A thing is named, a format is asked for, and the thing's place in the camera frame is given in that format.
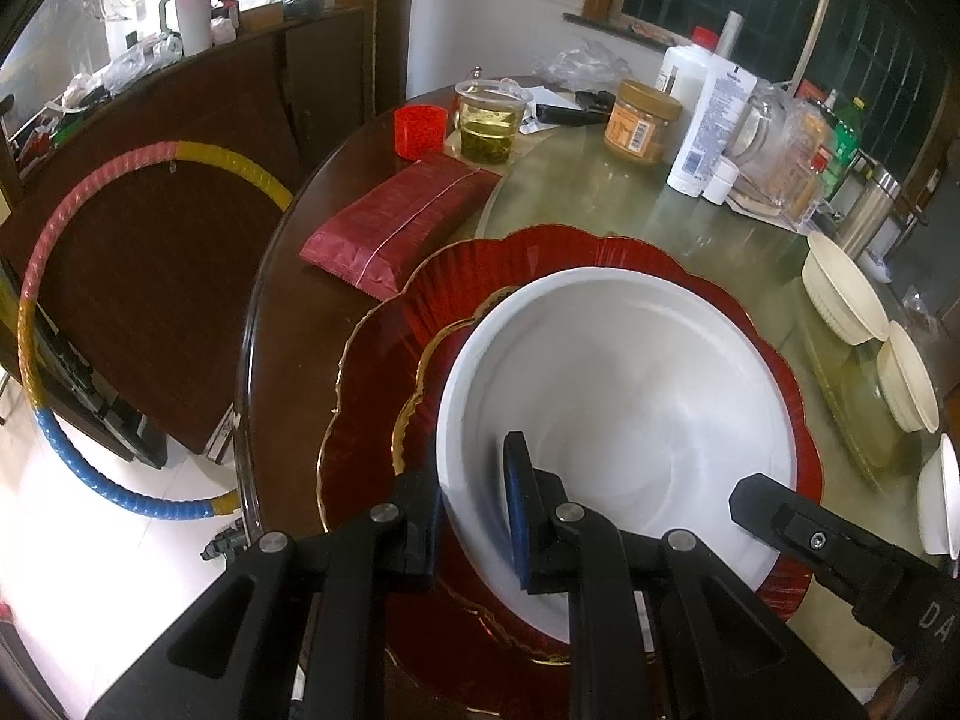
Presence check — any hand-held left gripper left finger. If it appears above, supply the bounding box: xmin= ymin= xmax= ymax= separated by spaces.
xmin=86 ymin=469 xmax=447 ymax=720

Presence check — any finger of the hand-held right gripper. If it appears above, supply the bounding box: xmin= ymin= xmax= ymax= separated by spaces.
xmin=729 ymin=472 xmax=938 ymax=605

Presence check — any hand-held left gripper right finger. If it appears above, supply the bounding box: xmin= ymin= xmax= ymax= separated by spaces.
xmin=502 ymin=431 xmax=871 ymax=720

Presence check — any white plastic bowl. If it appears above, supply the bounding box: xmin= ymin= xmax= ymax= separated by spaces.
xmin=436 ymin=266 xmax=797 ymax=646
xmin=916 ymin=433 xmax=960 ymax=560

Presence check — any large red scalloped plate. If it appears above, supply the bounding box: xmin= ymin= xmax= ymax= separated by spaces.
xmin=316 ymin=223 xmax=824 ymax=665

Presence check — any beige plastic bowl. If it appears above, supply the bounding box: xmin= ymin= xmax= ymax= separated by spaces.
xmin=801 ymin=231 xmax=891 ymax=346
xmin=876 ymin=320 xmax=941 ymax=434

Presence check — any red tissue packet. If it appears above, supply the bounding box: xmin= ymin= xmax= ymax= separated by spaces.
xmin=300 ymin=152 xmax=503 ymax=299

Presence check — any stainless steel thermos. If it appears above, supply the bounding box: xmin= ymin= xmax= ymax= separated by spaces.
xmin=836 ymin=169 xmax=901 ymax=260

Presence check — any glass turntable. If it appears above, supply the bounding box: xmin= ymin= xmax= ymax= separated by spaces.
xmin=480 ymin=75 xmax=960 ymax=496

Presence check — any small white pill bottle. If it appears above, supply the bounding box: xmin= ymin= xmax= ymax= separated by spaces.
xmin=702 ymin=157 xmax=742 ymax=205

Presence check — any green plastic soda bottle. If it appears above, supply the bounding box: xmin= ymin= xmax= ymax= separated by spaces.
xmin=825 ymin=96 xmax=863 ymax=200

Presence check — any plastic cup of tea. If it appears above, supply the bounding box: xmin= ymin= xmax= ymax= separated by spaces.
xmin=454 ymin=79 xmax=533 ymax=166

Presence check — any small red cup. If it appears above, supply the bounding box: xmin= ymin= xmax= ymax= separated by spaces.
xmin=394 ymin=105 xmax=449 ymax=161

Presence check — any clear glass pitcher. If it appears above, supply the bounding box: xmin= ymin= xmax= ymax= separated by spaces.
xmin=731 ymin=79 xmax=807 ymax=196

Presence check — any white paper packet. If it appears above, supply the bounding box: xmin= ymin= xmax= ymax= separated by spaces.
xmin=516 ymin=86 xmax=578 ymax=137

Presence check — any white lotion bottle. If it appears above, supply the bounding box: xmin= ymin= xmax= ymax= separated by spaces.
xmin=666 ymin=52 xmax=758 ymax=196

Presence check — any black rectangular case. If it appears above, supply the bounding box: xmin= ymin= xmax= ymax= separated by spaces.
xmin=534 ymin=90 xmax=617 ymax=125

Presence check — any peanut butter jar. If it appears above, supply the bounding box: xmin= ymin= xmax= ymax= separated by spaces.
xmin=604 ymin=79 xmax=683 ymax=164

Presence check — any colourful hula hoop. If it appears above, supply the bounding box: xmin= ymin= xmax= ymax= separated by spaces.
xmin=16 ymin=140 xmax=295 ymax=522

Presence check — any clear plastic bag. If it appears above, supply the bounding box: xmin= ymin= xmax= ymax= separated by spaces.
xmin=538 ymin=37 xmax=635 ymax=91

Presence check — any white bottle with red cap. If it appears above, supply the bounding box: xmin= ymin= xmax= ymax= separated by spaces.
xmin=660 ymin=27 xmax=721 ymax=102

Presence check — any dark wooden sideboard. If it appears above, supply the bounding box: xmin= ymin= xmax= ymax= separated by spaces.
xmin=0 ymin=4 xmax=406 ymax=188

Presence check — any white tumbler with handle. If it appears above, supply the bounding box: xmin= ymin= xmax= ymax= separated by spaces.
xmin=157 ymin=0 xmax=215 ymax=57

